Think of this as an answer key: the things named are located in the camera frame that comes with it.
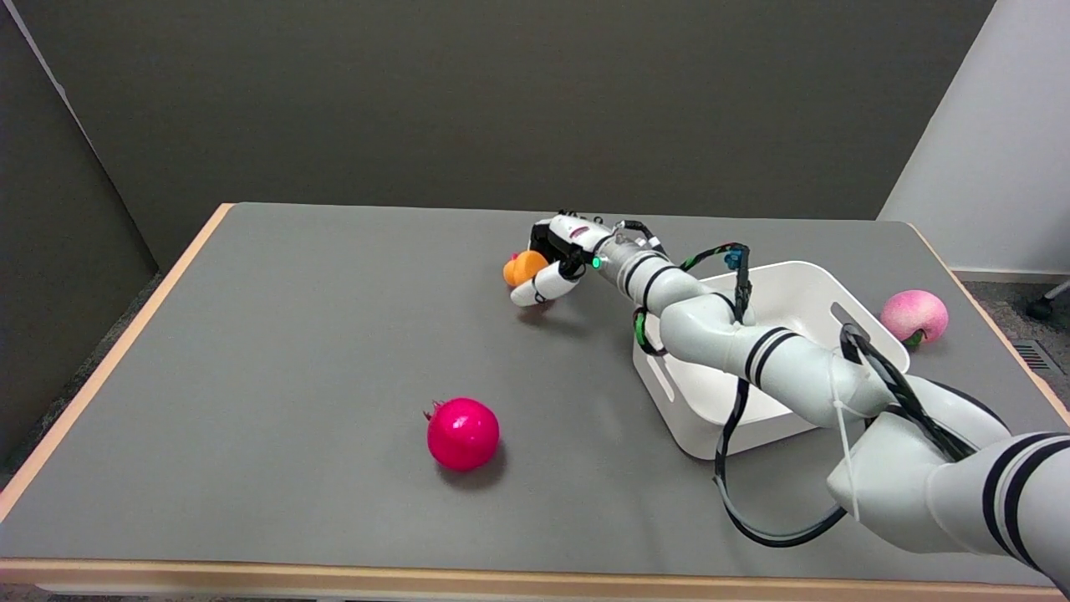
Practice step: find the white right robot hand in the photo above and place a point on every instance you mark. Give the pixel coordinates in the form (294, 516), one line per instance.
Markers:
(564, 242)

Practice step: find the yellow orange toy duck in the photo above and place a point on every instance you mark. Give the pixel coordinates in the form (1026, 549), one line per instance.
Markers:
(525, 267)

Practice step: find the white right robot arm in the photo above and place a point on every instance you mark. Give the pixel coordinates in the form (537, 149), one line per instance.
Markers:
(794, 368)

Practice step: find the magenta toy pomegranate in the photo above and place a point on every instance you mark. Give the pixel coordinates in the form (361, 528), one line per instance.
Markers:
(462, 433)

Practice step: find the white plastic storage bin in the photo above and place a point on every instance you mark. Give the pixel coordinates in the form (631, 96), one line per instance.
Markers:
(790, 288)

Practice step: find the pink toy peach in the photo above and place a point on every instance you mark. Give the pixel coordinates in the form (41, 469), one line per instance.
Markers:
(913, 315)

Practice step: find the black chair base wheel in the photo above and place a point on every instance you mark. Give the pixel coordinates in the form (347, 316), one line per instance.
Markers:
(1041, 306)

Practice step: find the floor vent grille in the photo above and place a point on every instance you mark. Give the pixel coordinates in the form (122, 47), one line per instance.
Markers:
(1036, 358)

